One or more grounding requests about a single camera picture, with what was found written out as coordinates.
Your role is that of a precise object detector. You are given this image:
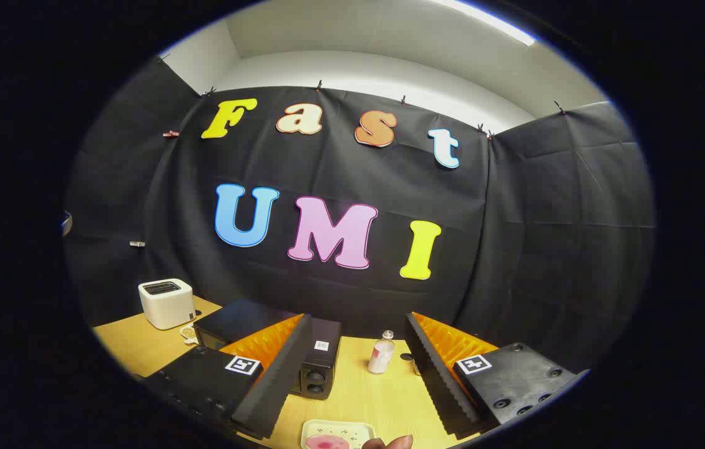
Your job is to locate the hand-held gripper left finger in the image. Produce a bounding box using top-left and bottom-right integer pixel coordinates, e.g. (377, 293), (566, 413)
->
(137, 314), (314, 440)

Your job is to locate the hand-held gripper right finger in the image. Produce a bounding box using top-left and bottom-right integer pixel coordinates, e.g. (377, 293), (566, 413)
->
(404, 312), (578, 437)

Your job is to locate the black toaster oven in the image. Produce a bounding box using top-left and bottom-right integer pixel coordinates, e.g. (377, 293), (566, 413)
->
(193, 298), (343, 400)

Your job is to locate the cream square plate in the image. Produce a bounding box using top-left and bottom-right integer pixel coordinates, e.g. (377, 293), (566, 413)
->
(301, 420), (377, 449)

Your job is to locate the white slot toaster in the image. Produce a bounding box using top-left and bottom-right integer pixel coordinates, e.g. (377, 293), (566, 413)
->
(138, 278), (197, 331)

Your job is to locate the clear bottle with white label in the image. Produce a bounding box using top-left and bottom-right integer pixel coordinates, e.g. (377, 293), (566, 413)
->
(367, 330), (396, 375)

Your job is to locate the black backdrop cloth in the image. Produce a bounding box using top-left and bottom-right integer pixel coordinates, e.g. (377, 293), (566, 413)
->
(62, 56), (657, 375)

